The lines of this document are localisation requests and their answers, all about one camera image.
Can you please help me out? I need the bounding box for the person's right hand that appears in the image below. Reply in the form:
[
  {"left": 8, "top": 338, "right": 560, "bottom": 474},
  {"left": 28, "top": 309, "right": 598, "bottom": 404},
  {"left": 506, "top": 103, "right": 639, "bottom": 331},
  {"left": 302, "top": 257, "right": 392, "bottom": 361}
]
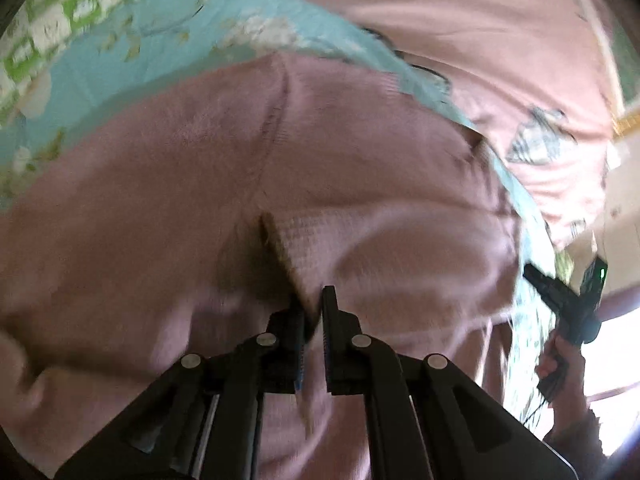
[{"left": 535, "top": 330, "right": 589, "bottom": 434}]

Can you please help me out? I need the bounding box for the teal floral bed sheet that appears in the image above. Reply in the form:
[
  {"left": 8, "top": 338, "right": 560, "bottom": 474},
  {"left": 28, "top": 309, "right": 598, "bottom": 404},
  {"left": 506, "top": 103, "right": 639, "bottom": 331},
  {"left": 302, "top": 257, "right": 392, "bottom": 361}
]
[{"left": 0, "top": 0, "right": 561, "bottom": 426}]

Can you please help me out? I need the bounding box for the pink knit sweater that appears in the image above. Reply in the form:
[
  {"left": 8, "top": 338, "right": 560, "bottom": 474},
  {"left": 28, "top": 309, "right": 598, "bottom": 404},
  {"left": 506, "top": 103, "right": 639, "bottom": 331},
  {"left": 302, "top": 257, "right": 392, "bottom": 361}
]
[{"left": 1, "top": 53, "right": 521, "bottom": 474}]

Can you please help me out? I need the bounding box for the green checkered small pillow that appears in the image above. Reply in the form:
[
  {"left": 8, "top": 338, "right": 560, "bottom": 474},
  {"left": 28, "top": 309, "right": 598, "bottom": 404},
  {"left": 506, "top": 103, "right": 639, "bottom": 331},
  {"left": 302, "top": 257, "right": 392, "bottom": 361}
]
[{"left": 1, "top": 0, "right": 129, "bottom": 126}]

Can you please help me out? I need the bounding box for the pink heart-print quilt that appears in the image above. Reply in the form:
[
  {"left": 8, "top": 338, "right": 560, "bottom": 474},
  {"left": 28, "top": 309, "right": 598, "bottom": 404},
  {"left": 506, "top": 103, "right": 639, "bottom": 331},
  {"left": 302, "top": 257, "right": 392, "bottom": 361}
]
[{"left": 308, "top": 0, "right": 623, "bottom": 247}]

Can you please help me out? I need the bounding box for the black cable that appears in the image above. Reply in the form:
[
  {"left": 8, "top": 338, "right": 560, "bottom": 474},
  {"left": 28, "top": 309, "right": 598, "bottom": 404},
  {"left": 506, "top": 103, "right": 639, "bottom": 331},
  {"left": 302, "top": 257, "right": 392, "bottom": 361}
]
[{"left": 519, "top": 393, "right": 549, "bottom": 426}]

